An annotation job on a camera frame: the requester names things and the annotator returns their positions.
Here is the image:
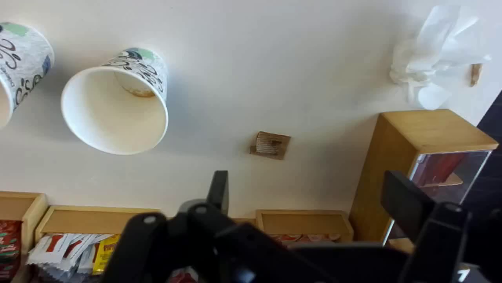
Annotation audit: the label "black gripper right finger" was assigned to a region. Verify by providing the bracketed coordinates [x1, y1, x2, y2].
[380, 171, 473, 283]

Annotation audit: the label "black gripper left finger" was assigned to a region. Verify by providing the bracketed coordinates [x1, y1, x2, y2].
[101, 169, 264, 283]

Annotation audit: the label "white patterned paper cup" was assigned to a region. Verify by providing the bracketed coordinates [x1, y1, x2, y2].
[60, 45, 171, 156]
[0, 20, 55, 130]

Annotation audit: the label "wooden condiment rack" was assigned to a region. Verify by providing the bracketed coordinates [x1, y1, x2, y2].
[0, 189, 355, 283]

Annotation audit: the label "yellow and white tea bags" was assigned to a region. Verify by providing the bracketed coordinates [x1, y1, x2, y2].
[25, 232, 123, 279]

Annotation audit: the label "low wooden packet box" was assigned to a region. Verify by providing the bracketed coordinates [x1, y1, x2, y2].
[349, 108, 501, 248]

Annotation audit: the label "round creamer cups pile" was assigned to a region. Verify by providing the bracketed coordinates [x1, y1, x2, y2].
[273, 232, 342, 248]

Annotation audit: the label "dark red sachets pile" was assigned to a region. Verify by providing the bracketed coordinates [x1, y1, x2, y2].
[0, 218, 24, 281]

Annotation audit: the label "crumpled white tissue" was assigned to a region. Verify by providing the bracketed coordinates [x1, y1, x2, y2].
[388, 4, 493, 111]

